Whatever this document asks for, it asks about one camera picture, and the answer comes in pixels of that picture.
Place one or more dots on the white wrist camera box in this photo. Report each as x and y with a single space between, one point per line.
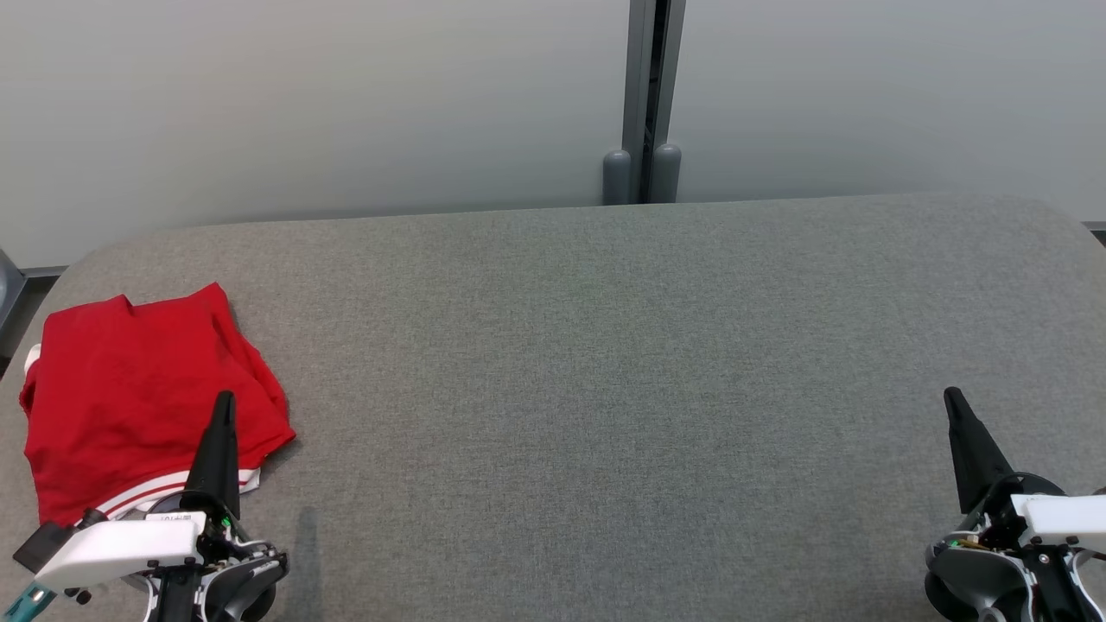
1063 518
121 549

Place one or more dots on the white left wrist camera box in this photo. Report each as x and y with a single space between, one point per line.
121 549

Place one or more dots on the red white striped jersey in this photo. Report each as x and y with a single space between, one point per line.
138 498

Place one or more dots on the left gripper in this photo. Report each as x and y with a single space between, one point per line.
242 579

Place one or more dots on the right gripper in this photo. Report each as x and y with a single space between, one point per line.
976 574

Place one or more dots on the grey left frame post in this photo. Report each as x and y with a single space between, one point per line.
9 294

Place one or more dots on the grey cylindrical post cap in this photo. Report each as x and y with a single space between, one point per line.
666 173
617 177

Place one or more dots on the red shorts white stripe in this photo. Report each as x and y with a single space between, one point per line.
130 380

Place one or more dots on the grey metal partition post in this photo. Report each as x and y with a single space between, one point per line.
638 86

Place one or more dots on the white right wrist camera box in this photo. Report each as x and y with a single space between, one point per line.
1063 518

